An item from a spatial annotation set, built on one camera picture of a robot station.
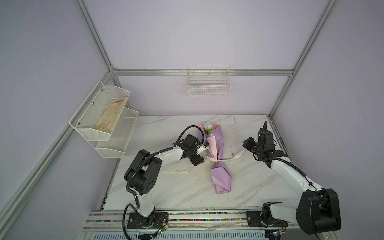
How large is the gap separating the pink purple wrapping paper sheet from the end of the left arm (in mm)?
75

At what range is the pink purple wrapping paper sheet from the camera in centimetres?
83

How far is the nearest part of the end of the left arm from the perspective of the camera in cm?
73
